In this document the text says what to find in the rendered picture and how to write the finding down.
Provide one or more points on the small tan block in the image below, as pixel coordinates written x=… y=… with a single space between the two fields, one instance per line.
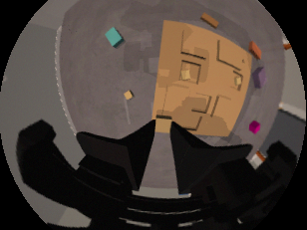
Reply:
x=129 y=94
x=162 y=123
x=237 y=80
x=185 y=74

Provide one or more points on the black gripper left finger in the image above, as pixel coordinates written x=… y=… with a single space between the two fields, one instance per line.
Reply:
x=131 y=152

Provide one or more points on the magenta cube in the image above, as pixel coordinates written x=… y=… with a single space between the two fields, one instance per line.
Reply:
x=254 y=126

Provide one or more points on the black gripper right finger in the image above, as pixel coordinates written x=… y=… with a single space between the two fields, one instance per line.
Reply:
x=194 y=159

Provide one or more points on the teal rectangular block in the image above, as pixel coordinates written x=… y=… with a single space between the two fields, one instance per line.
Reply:
x=114 y=37

